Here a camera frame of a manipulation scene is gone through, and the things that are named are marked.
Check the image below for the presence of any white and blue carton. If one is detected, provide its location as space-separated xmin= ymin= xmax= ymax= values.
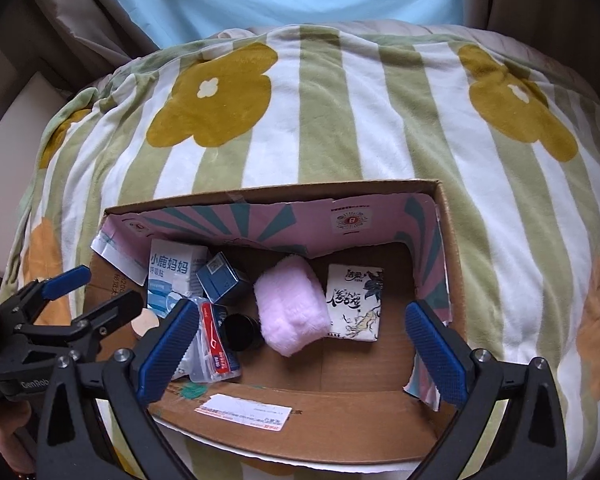
xmin=146 ymin=240 xmax=210 ymax=318

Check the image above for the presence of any small blue box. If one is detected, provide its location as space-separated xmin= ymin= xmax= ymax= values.
xmin=196 ymin=252 xmax=253 ymax=306

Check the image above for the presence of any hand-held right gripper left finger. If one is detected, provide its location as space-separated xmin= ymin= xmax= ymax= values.
xmin=36 ymin=300 xmax=201 ymax=480

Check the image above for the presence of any person's left hand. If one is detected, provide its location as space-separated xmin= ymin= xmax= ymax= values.
xmin=0 ymin=402 xmax=36 ymax=466

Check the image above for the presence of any striped flower blanket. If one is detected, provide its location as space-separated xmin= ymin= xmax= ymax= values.
xmin=2 ymin=22 xmax=600 ymax=480

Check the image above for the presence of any ink-drawing tissue pack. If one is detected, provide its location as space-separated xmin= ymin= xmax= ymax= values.
xmin=325 ymin=263 xmax=385 ymax=343

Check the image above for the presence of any cardboard box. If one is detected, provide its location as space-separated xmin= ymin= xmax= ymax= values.
xmin=87 ymin=178 xmax=463 ymax=473

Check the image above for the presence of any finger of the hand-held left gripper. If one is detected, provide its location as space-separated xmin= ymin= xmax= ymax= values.
xmin=15 ymin=290 xmax=145 ymax=361
xmin=0 ymin=266 xmax=92 ymax=326

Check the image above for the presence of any white cushioned panel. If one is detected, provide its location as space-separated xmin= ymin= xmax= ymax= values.
xmin=0 ymin=70 xmax=76 ymax=201

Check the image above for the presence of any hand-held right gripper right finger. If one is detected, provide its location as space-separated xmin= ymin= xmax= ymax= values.
xmin=404 ymin=299 xmax=568 ymax=480

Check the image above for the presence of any black round cap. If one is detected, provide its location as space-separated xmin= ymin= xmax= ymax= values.
xmin=221 ymin=312 xmax=258 ymax=353

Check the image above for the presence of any pink fluffy towel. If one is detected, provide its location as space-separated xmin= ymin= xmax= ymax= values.
xmin=253 ymin=256 xmax=332 ymax=358

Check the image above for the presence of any beige curtain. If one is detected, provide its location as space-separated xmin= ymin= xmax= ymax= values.
xmin=457 ymin=0 xmax=600 ymax=91
xmin=25 ymin=0 xmax=181 ymax=96

